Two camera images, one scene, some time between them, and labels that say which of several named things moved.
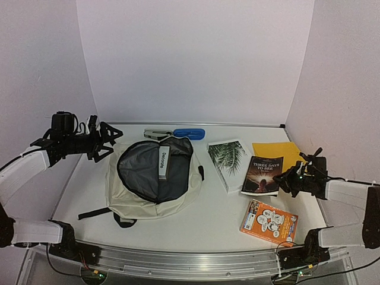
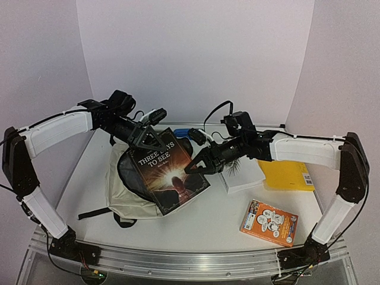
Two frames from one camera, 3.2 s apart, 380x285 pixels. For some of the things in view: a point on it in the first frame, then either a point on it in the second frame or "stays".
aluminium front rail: x=196 y=264 stays
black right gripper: x=297 y=177 -> x=211 y=158
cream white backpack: x=133 y=189 stays
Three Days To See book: x=259 y=180 -> x=164 y=173
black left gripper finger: x=108 y=133 -> x=149 y=140
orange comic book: x=263 y=221 stays
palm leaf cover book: x=230 y=158 stays
